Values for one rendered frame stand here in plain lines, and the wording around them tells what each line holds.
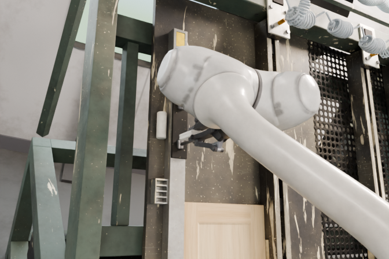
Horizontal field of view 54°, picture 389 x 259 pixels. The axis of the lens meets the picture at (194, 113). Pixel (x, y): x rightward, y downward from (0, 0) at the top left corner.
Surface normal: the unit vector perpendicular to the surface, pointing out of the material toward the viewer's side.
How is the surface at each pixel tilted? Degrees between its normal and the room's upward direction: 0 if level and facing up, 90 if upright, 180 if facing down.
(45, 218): 0
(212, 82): 71
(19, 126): 90
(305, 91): 52
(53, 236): 0
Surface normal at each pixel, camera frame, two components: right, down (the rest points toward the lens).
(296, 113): -0.15, 0.63
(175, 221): 0.51, -0.23
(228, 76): 0.25, -0.12
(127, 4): 0.21, 0.40
